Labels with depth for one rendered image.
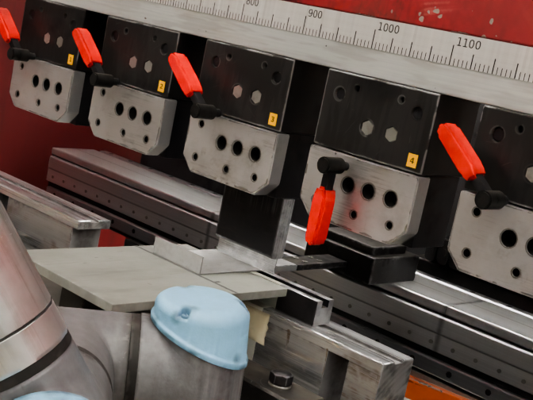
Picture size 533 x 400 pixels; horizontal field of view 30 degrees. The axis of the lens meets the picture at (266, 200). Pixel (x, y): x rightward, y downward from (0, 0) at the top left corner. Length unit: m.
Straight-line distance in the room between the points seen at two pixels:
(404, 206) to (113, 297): 0.31
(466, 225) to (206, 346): 0.36
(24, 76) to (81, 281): 0.55
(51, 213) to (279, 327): 0.47
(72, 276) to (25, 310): 0.46
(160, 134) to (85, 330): 0.60
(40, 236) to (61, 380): 0.92
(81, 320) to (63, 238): 0.74
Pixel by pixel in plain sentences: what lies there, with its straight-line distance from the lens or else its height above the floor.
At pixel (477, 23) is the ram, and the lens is 1.02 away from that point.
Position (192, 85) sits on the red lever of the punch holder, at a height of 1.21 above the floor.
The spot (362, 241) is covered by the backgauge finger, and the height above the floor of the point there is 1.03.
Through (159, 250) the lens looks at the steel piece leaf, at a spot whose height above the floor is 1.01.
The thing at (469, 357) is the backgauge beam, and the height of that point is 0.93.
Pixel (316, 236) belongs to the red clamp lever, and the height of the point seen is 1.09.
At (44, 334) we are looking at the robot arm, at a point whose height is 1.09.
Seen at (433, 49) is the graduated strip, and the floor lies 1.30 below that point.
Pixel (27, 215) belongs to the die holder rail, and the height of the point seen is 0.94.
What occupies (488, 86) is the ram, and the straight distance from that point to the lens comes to 1.00.
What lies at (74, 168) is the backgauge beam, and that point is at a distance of 1.88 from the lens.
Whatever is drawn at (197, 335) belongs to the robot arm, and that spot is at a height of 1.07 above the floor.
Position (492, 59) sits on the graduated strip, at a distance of 1.00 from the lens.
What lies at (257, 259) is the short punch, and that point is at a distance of 1.23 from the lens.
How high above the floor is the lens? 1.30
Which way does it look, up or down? 10 degrees down
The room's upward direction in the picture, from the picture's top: 12 degrees clockwise
